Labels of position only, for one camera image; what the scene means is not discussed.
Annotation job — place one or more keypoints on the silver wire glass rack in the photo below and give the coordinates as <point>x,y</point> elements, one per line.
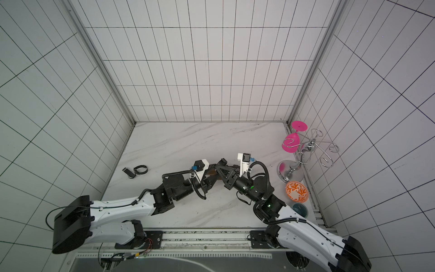
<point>292,170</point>

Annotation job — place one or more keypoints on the black rectangular smart watch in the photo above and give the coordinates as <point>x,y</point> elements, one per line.
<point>130,174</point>

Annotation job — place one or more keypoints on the aluminium mounting rail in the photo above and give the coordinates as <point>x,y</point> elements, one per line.
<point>204,239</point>

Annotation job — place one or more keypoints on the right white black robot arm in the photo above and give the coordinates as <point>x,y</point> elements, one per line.
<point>271,210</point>

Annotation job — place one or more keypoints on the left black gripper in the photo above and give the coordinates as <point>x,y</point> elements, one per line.
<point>191,181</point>

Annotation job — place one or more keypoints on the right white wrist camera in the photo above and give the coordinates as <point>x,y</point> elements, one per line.
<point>244,160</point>

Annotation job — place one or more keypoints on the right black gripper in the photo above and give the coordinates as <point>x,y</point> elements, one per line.
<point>232,178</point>

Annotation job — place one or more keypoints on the orange patterned plate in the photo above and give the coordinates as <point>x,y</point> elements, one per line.
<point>296,192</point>

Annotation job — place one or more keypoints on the brown wooden watch stand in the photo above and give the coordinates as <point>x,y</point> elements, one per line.
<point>214,172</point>

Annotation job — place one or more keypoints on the grey blue cup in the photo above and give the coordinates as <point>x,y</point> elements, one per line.
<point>300,209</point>

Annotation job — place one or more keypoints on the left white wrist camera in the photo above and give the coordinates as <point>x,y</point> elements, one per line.
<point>200,167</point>

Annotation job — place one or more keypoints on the pink plastic wine glass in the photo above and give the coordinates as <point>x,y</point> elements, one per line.
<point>292,141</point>

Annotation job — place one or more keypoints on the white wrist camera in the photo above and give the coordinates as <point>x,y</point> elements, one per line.
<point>200,167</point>
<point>244,160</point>

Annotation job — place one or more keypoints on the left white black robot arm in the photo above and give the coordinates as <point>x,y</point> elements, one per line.
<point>85,221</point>

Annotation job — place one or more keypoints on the black slim round watch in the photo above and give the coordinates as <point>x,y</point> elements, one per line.
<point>140,169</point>

